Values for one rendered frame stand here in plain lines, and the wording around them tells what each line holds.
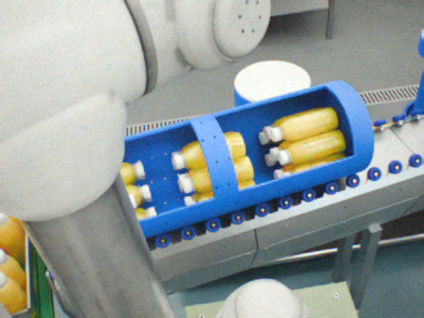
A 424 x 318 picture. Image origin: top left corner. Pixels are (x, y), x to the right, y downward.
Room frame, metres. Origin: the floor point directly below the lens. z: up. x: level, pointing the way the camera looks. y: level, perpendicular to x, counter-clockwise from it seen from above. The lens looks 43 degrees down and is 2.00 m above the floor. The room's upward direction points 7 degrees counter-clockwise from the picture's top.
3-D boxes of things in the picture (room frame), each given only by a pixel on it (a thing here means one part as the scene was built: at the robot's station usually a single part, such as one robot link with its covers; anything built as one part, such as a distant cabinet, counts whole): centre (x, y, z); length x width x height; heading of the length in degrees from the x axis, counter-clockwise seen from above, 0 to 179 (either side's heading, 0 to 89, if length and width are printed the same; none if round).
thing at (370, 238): (1.00, -0.56, 0.31); 0.06 x 0.06 x 0.63; 13
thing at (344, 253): (1.14, -0.53, 0.31); 0.06 x 0.06 x 0.63; 13
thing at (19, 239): (0.85, 0.61, 0.99); 0.07 x 0.07 x 0.18
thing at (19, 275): (0.71, 0.57, 0.99); 0.07 x 0.07 x 0.18
